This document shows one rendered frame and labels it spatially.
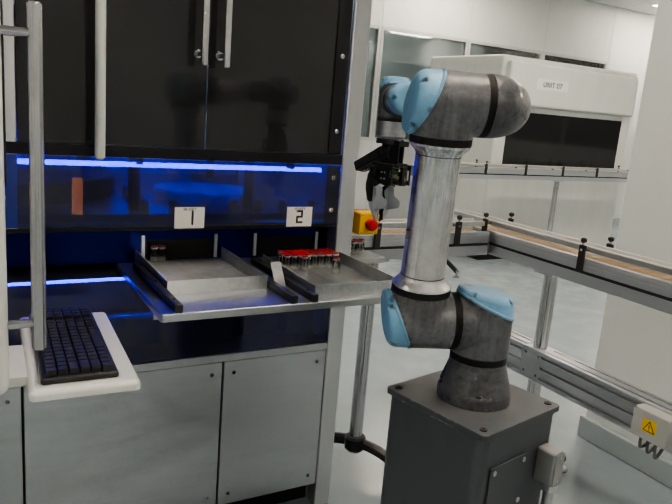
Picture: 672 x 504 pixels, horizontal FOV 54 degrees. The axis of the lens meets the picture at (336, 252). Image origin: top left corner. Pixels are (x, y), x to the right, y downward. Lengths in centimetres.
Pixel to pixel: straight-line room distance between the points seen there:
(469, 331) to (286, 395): 100
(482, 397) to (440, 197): 41
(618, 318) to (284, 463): 155
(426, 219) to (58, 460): 127
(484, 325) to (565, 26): 823
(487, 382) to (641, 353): 170
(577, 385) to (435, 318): 122
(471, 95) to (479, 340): 47
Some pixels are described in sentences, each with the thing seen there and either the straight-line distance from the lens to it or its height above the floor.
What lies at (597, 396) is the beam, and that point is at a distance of 242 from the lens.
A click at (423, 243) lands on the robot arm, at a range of 126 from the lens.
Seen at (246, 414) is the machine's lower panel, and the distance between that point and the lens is 216.
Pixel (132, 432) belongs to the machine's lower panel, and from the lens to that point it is 206.
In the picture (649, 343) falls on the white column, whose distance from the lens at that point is 299.
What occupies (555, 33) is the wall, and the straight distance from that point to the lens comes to 929.
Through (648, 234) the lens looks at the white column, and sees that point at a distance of 295.
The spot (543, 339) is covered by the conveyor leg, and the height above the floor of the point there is 59.
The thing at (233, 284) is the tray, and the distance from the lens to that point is 170.
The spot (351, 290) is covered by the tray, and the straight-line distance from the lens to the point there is 172.
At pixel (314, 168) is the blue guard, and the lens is 202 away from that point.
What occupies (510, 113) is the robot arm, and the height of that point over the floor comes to 137.
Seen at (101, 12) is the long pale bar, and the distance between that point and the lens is 175.
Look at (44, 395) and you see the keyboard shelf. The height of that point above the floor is 80.
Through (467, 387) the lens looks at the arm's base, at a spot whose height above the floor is 83.
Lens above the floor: 135
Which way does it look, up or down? 12 degrees down
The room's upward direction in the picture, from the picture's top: 5 degrees clockwise
